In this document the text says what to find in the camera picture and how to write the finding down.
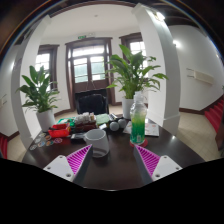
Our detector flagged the potted green plant white pot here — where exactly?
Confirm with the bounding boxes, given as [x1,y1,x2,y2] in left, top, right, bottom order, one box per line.
[15,64,61,133]
[105,43,169,120]

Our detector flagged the brown box with jars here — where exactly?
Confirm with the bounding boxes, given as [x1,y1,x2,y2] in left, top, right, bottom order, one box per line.
[73,112,98,133]

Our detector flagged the clear bottle with green drink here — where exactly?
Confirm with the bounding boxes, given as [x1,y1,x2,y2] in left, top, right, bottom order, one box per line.
[129,91,148,146]

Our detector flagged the white wall radiator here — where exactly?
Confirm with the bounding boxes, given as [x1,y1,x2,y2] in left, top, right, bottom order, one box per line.
[186,67,215,85]

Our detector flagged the flat round red coaster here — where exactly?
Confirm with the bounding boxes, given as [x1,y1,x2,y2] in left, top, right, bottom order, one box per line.
[129,138,149,148]

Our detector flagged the red box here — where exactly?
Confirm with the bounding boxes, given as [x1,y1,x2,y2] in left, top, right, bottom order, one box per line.
[48,123,72,139]

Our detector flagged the dark wooden double door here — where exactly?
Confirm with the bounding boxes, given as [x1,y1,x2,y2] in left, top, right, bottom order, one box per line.
[64,37,116,111]

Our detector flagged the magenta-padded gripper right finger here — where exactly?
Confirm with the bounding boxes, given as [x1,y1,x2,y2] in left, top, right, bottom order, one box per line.
[133,144,183,185]

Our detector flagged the green box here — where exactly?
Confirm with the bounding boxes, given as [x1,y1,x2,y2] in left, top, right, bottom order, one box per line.
[56,117,76,127]

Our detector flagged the white ceramic mug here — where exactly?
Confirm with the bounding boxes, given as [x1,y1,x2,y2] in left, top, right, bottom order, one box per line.
[83,128,110,158]

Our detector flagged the red carpeted stairs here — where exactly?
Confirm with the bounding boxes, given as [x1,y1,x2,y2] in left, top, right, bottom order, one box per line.
[0,133,9,160]
[203,96,224,134]

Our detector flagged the black chair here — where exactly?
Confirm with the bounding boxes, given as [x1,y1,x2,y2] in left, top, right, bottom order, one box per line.
[74,89,110,116]

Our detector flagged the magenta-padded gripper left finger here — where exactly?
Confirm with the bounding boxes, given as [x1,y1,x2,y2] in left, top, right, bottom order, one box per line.
[42,144,94,186]

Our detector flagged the grey ball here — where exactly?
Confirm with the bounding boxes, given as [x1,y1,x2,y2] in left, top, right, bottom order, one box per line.
[109,121,120,132]
[117,118,128,130]

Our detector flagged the dark framed window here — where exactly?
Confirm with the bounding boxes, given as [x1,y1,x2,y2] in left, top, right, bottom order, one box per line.
[34,44,60,93]
[119,32,148,68]

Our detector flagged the pillar wall lamp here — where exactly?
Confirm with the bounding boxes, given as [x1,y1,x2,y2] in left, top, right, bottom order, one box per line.
[155,11,166,22]

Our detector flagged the green notebook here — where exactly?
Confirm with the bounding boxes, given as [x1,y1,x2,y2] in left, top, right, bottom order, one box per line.
[95,113,111,126]

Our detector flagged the small black box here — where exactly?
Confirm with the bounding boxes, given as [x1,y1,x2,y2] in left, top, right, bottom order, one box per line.
[69,132,87,144]

